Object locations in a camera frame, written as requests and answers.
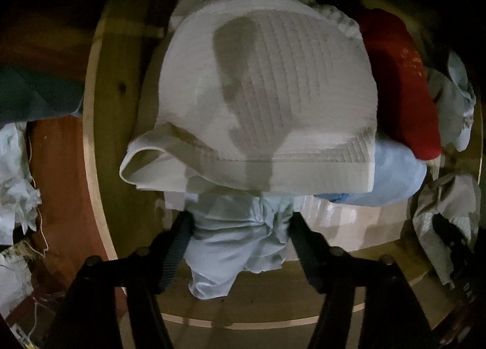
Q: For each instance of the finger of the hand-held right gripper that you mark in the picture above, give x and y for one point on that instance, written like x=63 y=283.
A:
x=452 y=237

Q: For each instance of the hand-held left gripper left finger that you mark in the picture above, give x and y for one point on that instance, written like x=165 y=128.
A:
x=176 y=254

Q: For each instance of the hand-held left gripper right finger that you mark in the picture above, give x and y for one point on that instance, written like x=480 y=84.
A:
x=307 y=254

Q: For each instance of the grey textured underwear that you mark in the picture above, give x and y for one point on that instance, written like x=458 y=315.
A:
x=429 y=219

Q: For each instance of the light blue underwear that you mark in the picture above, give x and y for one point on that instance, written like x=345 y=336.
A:
x=227 y=242

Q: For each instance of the wooden drawer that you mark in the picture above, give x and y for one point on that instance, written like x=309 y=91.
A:
x=114 y=181

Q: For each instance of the red sock with gold print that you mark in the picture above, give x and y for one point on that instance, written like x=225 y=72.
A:
x=398 y=79

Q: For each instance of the white ribbed underwear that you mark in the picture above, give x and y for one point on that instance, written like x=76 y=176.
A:
x=284 y=86

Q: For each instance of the white crumpled plastic bag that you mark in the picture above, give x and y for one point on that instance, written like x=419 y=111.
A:
x=15 y=181

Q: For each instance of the blue cloth with white lines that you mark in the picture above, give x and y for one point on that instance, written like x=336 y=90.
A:
x=34 y=98

